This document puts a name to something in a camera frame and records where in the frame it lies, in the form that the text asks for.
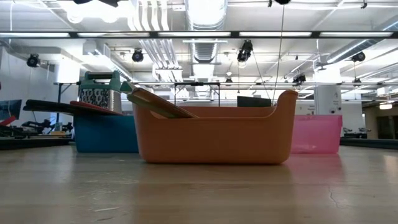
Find black long-handled utensil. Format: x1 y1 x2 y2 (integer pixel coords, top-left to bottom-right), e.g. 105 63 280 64
22 104 75 115

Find black folding background table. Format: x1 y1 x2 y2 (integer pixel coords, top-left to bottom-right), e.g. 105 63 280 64
173 81 222 108

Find black background monitor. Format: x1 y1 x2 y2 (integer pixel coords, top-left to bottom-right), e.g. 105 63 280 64
236 95 273 109

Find black ceiling spotlight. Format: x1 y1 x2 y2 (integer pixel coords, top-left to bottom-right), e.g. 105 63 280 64
26 53 41 68
131 48 145 63
351 51 367 63
236 39 254 63
292 73 307 85

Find teal blue plastic bin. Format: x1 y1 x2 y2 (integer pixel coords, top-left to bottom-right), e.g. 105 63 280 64
73 114 140 154

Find pink translucent plastic bin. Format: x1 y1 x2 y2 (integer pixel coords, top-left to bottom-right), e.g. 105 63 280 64
290 114 343 154

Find black background robot arms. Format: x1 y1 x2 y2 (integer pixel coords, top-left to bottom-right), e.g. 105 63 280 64
21 118 74 135

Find blue screen monitor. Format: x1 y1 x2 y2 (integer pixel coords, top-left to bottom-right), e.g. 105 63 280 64
0 98 23 121

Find orange plastic bin with handles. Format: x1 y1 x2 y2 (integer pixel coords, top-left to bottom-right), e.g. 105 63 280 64
132 89 299 165

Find black background frame rail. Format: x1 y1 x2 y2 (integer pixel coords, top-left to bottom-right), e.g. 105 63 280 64
52 81 398 86

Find silver ventilation duct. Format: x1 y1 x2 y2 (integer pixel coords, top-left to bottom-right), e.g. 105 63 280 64
185 0 229 65

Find black overhead frame beam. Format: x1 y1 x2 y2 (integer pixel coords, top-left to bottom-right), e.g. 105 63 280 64
0 30 398 39

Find steel box grater, teal handle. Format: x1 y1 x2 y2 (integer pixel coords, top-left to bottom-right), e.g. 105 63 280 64
77 70 123 116

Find thin hanging cable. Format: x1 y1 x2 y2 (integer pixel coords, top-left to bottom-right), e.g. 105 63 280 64
271 3 286 105

